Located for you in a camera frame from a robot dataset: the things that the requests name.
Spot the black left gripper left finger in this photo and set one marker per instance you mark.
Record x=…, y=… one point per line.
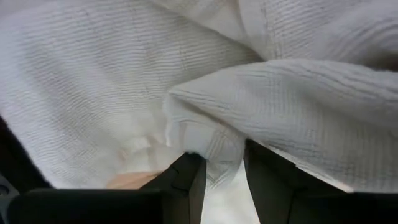
x=180, y=193

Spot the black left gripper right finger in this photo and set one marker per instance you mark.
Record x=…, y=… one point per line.
x=280, y=199

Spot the white checked towel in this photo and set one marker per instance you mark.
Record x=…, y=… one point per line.
x=93, y=77

